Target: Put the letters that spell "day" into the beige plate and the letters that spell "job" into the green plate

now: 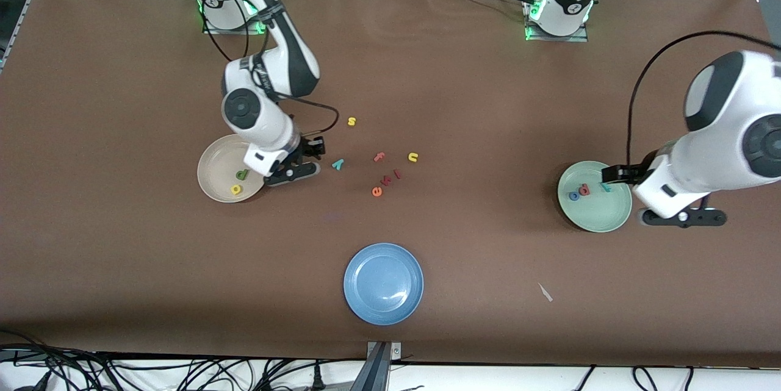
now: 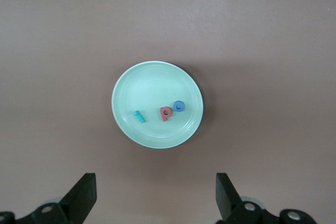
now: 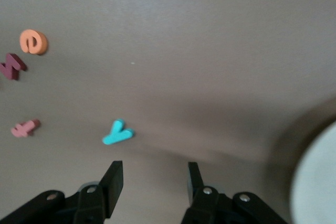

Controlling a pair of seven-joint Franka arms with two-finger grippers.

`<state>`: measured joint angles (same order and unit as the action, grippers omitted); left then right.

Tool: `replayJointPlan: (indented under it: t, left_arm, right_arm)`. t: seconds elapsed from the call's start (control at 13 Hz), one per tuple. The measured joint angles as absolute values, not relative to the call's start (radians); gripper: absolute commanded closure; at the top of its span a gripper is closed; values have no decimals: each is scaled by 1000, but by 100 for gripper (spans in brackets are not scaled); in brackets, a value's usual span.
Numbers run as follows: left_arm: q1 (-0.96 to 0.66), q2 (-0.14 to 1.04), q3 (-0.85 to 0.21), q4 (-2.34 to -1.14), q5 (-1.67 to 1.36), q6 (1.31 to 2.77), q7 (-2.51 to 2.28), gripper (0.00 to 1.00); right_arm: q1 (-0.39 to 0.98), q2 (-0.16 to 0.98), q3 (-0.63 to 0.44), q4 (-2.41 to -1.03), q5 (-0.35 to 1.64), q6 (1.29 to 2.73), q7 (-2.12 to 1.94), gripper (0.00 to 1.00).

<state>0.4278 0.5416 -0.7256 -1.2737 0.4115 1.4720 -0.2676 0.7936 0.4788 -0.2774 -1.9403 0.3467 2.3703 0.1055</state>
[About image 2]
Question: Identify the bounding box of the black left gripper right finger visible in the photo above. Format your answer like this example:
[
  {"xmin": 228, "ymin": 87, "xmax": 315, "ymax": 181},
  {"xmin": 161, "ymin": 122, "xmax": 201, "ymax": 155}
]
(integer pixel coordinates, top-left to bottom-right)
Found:
[{"xmin": 215, "ymin": 173, "xmax": 317, "ymax": 224}]

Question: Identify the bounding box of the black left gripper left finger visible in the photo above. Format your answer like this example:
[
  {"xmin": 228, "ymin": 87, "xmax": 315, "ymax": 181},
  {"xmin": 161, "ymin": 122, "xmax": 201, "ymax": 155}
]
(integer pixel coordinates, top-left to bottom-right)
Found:
[{"xmin": 0, "ymin": 173, "xmax": 98, "ymax": 224}]

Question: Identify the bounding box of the teal letter i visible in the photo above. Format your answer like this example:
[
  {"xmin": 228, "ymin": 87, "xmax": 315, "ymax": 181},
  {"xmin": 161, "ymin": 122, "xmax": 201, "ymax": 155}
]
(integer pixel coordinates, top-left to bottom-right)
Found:
[{"xmin": 133, "ymin": 110, "xmax": 146, "ymax": 124}]

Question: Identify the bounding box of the pink letter p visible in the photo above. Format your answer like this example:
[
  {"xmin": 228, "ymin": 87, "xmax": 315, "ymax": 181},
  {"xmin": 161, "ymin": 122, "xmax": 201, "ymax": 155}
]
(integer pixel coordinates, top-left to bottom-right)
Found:
[{"xmin": 159, "ymin": 105, "xmax": 173, "ymax": 123}]

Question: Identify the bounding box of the blue letter o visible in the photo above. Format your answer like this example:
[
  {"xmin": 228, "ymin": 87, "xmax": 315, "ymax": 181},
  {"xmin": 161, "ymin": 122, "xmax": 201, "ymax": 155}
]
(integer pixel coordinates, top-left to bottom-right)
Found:
[{"xmin": 172, "ymin": 100, "xmax": 186, "ymax": 113}]

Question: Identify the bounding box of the light green plate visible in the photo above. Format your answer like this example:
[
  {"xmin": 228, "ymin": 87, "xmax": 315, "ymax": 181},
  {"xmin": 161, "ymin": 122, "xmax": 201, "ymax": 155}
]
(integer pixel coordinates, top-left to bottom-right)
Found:
[{"xmin": 111, "ymin": 60, "xmax": 204, "ymax": 150}]

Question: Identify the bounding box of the brown table cover sheet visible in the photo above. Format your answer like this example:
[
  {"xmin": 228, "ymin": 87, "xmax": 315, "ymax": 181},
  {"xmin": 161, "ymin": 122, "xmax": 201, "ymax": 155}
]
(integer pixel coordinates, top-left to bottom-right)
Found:
[{"xmin": 0, "ymin": 0, "xmax": 336, "ymax": 224}]

